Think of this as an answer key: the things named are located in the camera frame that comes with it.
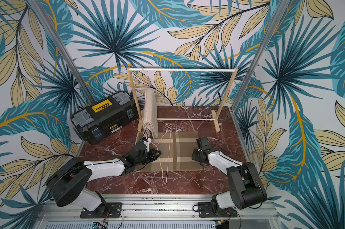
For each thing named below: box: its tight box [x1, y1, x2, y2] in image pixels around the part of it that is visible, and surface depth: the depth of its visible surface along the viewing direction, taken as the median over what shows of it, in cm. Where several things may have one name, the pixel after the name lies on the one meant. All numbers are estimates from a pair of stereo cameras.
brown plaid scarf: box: [134, 131, 204, 172], surface depth 94 cm
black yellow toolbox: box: [70, 91, 140, 146], surface depth 95 cm
